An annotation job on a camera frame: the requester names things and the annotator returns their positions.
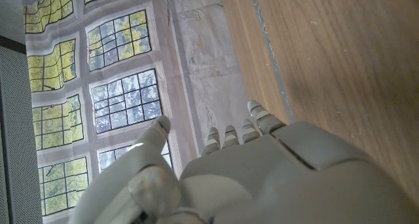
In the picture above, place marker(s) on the dark perforated panel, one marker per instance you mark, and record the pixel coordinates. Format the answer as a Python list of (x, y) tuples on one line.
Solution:
[(16, 125)]

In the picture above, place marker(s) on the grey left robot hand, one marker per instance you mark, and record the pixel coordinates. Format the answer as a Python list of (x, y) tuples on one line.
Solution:
[(262, 184)]

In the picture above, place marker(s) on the grey tape outline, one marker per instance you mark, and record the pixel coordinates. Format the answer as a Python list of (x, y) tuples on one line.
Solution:
[(271, 53)]

